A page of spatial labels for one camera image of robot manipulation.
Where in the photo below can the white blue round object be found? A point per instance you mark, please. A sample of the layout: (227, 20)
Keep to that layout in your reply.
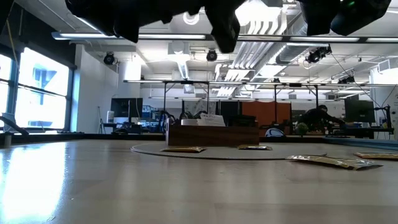
(275, 133)

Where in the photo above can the long LED light bar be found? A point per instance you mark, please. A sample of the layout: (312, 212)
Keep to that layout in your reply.
(171, 36)

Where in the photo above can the orange partition panel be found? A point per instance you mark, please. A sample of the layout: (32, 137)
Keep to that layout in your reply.
(265, 112)

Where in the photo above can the black computer monitor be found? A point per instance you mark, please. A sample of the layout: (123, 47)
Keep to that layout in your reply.
(359, 110)
(126, 107)

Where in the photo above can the black ceiling camera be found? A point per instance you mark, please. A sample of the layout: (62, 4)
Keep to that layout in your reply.
(317, 55)
(211, 55)
(109, 58)

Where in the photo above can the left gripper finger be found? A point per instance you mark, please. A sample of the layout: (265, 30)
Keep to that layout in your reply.
(225, 25)

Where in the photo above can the white canister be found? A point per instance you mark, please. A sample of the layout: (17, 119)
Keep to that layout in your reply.
(110, 116)

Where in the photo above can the person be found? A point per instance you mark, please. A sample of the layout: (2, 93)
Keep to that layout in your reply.
(315, 118)

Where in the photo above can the black metal table frame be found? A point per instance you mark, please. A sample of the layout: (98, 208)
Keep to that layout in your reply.
(93, 137)

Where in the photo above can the white pot with succulent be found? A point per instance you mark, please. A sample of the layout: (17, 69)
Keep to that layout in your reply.
(189, 122)

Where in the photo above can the small green potted plant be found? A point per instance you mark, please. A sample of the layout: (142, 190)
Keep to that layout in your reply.
(302, 127)

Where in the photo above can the large bright window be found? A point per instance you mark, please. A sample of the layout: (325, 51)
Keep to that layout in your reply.
(43, 93)

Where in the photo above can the wooden three-compartment tea box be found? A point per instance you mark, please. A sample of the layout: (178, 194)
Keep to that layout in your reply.
(211, 135)

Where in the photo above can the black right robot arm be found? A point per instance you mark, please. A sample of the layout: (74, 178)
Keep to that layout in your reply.
(363, 15)

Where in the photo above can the yellow tea packet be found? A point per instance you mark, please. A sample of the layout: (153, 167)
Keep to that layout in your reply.
(377, 155)
(254, 147)
(332, 161)
(183, 149)

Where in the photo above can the black workstation frame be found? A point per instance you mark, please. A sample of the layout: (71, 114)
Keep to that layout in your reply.
(207, 93)

